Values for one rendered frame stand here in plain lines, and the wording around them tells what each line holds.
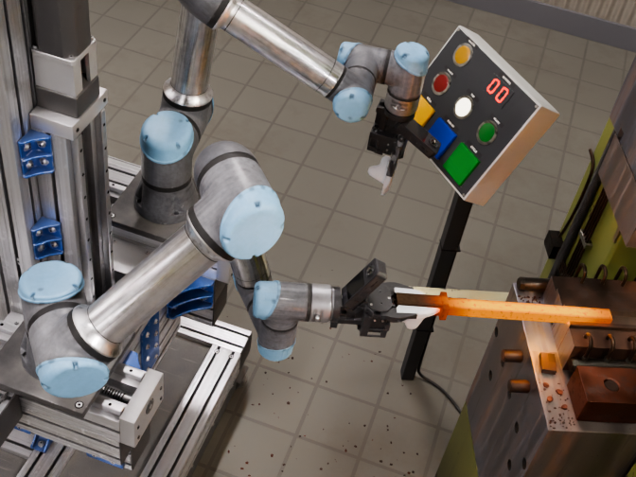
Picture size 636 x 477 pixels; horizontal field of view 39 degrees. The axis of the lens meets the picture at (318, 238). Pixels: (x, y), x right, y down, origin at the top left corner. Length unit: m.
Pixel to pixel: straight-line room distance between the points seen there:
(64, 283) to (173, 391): 0.93
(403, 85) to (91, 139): 0.66
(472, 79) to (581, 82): 2.37
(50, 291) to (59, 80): 0.38
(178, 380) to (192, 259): 1.10
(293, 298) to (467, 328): 1.48
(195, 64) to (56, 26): 0.49
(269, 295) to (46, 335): 0.41
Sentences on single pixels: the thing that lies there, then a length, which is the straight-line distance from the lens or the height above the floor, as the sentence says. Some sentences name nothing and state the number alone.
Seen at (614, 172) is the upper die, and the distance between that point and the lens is 1.71.
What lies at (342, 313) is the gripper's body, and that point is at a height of 0.98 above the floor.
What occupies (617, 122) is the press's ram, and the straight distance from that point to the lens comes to 1.72.
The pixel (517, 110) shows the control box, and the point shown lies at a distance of 2.07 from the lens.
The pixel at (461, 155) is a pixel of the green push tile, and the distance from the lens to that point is 2.12.
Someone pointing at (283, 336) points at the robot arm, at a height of 0.92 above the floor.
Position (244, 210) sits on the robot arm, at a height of 1.32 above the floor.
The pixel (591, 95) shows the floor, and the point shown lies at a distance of 4.44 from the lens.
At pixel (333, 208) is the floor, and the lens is 3.42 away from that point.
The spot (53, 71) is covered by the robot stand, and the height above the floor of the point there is 1.34.
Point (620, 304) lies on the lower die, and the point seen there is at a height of 0.99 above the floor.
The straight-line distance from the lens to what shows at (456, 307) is 1.78.
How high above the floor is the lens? 2.30
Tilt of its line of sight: 44 degrees down
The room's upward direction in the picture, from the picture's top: 10 degrees clockwise
